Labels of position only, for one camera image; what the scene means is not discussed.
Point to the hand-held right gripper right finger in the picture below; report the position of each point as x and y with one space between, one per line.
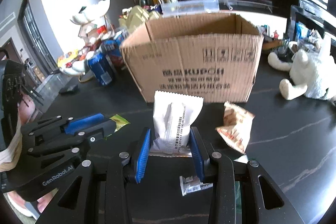
197 155

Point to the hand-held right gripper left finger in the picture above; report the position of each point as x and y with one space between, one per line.
141 155

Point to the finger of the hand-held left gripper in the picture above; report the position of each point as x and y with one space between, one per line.
63 145
84 120

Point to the white snack packet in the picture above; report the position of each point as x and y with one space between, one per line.
178 119

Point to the brown cardboard box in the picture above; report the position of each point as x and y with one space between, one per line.
197 61

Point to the person's left hand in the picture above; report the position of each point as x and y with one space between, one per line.
44 204

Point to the small white printed packet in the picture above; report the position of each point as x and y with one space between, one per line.
190 184

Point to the yellow green snack packet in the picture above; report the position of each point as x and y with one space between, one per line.
120 121

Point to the orange beige snack packet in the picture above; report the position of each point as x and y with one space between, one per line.
235 127

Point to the blue drink can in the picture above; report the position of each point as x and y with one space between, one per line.
101 69

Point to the blue snack bag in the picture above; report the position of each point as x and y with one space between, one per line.
115 47

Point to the small open cardboard box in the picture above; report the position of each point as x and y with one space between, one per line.
86 30

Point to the red box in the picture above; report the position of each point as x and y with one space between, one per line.
101 29

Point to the dark framed glass door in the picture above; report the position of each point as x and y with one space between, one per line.
32 37

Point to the white petal tiered snack stand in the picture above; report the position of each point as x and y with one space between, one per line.
89 12

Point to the pile of yellow green packets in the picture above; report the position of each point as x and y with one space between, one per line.
136 16

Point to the white plush toy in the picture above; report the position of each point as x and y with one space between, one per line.
312 74

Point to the clear plastic box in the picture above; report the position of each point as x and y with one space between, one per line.
189 6

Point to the white television cabinet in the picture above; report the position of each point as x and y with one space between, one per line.
265 20

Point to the blue packet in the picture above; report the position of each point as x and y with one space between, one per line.
302 29

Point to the white tissue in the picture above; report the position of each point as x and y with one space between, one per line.
316 35

